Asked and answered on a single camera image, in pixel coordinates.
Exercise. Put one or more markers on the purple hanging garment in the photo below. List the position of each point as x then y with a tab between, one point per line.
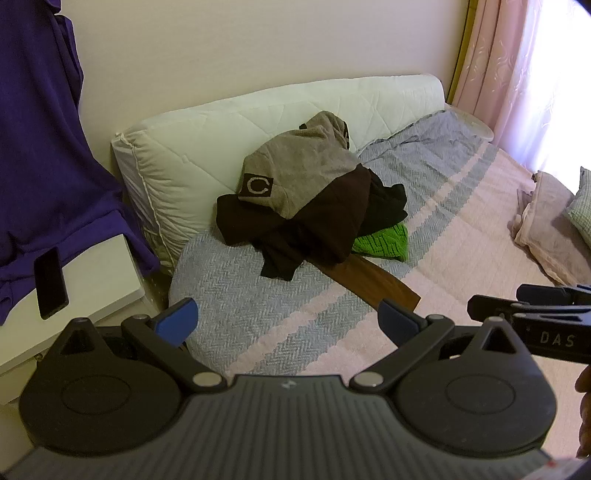
41	138

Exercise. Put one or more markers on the brown wooden board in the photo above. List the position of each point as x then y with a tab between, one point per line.
378	281

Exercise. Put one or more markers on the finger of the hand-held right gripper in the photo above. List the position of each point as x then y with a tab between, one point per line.
498	308
554	293

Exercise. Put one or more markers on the green knitted garment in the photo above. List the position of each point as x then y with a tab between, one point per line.
383	242

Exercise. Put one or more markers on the pink curtain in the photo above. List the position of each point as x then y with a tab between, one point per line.
503	60

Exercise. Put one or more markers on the grey and brown sweater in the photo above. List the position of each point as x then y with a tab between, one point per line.
300	166

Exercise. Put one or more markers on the green checked pillow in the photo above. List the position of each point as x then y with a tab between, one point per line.
582	212

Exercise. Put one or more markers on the pink and grey striped blanket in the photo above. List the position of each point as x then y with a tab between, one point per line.
277	295

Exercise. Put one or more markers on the black garment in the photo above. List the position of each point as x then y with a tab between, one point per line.
388	203

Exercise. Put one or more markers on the wooden window frame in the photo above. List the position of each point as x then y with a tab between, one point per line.
464	46

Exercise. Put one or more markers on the folded beige blanket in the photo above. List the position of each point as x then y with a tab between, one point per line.
545	230

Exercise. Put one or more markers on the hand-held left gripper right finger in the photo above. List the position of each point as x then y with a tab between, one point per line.
396	319

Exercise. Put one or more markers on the person's right hand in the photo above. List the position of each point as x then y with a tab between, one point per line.
584	406

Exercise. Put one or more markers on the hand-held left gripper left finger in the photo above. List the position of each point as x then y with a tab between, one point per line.
178	319

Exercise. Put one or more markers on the white quilted pillow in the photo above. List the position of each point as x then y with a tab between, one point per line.
184	157

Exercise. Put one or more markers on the black smartphone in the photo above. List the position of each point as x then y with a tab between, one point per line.
51	284

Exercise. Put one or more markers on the white side table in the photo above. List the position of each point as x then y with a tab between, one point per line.
101	277

